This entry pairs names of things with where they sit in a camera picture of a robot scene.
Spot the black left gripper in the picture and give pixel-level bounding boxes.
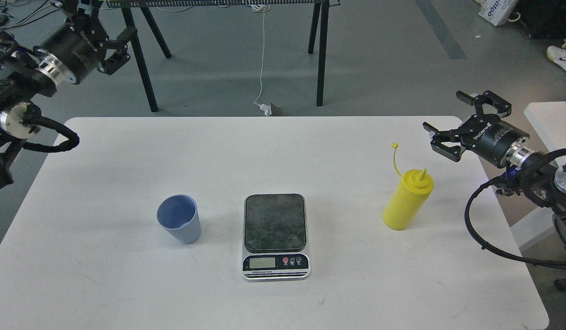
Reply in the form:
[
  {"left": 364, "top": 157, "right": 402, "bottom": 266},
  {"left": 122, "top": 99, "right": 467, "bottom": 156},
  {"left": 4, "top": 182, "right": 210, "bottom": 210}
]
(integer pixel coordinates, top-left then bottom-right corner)
[{"left": 36, "top": 0, "right": 138, "bottom": 86}]

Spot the blue plastic cup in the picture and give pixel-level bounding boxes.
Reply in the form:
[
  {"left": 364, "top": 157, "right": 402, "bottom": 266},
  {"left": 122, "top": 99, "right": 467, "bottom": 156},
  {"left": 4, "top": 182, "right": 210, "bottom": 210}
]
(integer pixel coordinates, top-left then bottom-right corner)
[{"left": 156, "top": 194, "right": 201, "bottom": 244}]

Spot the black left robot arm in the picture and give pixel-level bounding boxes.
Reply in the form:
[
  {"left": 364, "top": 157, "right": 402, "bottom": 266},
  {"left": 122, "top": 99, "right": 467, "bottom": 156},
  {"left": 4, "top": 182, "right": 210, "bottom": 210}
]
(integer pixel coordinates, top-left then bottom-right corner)
[{"left": 0, "top": 0, "right": 138, "bottom": 190}]

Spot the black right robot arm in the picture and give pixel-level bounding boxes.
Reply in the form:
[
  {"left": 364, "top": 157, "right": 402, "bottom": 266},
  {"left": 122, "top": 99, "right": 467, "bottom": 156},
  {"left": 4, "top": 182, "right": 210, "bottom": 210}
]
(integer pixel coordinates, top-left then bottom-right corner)
[{"left": 423, "top": 91, "right": 566, "bottom": 270}]

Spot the digital kitchen scale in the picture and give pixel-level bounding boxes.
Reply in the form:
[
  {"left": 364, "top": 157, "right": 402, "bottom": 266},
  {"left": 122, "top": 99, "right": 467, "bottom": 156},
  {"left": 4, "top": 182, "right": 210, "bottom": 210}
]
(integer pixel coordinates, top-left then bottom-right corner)
[{"left": 241, "top": 193, "right": 311, "bottom": 281}]

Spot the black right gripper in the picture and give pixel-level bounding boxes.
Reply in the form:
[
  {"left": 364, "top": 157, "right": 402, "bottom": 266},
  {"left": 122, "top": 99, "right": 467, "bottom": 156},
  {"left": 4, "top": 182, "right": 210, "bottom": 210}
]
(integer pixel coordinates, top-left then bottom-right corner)
[{"left": 422, "top": 90, "right": 533, "bottom": 168}]

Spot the white hanging cable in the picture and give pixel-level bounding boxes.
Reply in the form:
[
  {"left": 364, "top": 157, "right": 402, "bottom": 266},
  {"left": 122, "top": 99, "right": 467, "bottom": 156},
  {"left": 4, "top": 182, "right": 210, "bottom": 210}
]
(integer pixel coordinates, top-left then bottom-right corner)
[{"left": 251, "top": 4, "right": 271, "bottom": 110}]

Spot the power adapter on floor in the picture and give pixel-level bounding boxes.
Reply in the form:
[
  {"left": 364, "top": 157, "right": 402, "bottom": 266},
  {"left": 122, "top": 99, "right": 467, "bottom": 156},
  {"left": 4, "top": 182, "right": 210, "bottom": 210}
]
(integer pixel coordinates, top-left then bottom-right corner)
[{"left": 259, "top": 103, "right": 283, "bottom": 117}]

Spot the yellow squeeze bottle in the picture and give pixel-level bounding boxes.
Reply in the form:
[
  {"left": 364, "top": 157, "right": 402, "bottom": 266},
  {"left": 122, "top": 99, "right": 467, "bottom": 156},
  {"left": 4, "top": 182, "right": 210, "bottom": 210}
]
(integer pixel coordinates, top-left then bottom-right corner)
[{"left": 382, "top": 143, "right": 434, "bottom": 231}]

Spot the white printed bag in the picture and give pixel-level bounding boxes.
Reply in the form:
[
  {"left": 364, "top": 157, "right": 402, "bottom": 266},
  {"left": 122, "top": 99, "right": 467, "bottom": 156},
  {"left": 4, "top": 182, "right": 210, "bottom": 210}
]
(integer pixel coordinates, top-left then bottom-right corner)
[{"left": 478, "top": 0, "right": 521, "bottom": 27}]

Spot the white sneaker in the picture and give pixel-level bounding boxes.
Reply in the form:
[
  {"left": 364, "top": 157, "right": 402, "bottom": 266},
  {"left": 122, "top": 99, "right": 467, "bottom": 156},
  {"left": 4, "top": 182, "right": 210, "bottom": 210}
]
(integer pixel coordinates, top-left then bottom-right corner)
[{"left": 546, "top": 46, "right": 566, "bottom": 71}]

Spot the black trestle table background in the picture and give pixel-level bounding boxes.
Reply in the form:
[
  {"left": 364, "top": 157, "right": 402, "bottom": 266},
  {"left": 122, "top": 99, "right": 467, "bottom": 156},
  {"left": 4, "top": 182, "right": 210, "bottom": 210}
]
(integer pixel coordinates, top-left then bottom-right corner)
[{"left": 101, "top": 0, "right": 342, "bottom": 113}]

